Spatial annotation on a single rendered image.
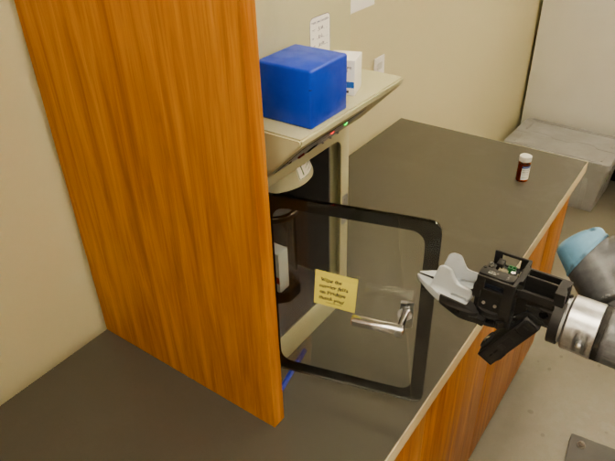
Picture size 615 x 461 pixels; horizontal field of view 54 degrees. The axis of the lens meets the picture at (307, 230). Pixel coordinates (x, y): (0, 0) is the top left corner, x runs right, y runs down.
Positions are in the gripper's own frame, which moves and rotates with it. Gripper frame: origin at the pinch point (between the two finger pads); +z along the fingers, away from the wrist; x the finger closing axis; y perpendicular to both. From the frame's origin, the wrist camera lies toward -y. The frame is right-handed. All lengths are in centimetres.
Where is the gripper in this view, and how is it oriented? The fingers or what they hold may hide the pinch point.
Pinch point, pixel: (426, 280)
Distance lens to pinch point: 93.3
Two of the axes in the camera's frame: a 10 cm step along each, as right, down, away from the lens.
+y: -0.3, -8.3, -5.5
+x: -5.8, 4.7, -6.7
